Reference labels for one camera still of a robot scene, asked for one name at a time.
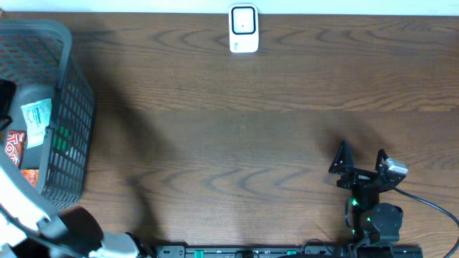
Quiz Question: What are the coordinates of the green lid jar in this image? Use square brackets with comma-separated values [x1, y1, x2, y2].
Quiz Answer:
[53, 126, 72, 155]

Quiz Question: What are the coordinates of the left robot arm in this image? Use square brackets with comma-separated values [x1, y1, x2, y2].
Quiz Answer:
[1, 125, 156, 257]

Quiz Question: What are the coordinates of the grey plastic mesh basket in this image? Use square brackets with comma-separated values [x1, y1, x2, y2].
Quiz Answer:
[1, 19, 95, 209]

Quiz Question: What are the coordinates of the red chocolate bar wrapper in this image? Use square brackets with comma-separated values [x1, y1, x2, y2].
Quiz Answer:
[5, 130, 27, 169]

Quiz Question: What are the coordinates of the right black cable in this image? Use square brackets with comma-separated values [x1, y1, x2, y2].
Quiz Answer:
[392, 186, 459, 258]

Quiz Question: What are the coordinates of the teal toilet tissue pack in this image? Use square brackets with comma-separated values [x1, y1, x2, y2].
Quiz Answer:
[21, 98, 52, 148]

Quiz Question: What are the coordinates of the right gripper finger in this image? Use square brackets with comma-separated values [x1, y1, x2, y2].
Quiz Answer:
[374, 149, 388, 172]
[328, 140, 354, 175]

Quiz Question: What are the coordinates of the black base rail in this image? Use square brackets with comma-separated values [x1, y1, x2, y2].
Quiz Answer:
[155, 243, 424, 258]

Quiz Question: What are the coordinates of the small orange snack box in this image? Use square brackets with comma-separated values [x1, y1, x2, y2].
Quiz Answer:
[21, 169, 39, 187]

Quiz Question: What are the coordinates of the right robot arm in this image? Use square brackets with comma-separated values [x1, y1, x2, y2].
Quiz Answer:
[328, 140, 408, 257]

